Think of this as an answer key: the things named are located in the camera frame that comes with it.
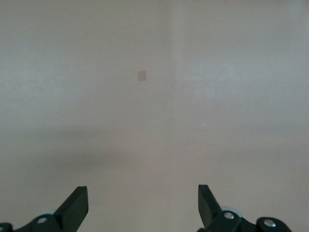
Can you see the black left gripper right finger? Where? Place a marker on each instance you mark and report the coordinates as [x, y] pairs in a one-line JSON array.
[[210, 212]]

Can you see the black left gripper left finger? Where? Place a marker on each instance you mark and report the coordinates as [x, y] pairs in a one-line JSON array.
[[72, 212]]

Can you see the square brown tape patch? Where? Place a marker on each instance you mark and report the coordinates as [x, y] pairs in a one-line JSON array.
[[142, 75]]

